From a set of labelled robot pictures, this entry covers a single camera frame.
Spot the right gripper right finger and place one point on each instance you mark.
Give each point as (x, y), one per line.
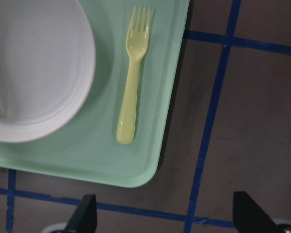
(248, 217)

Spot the yellow plastic fork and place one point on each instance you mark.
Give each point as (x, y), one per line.
(136, 46)

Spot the white round plate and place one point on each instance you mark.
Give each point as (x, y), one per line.
(47, 66)

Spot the mint green tray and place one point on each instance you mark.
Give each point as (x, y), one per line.
(86, 148)

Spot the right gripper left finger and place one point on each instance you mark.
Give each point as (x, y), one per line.
(84, 219)

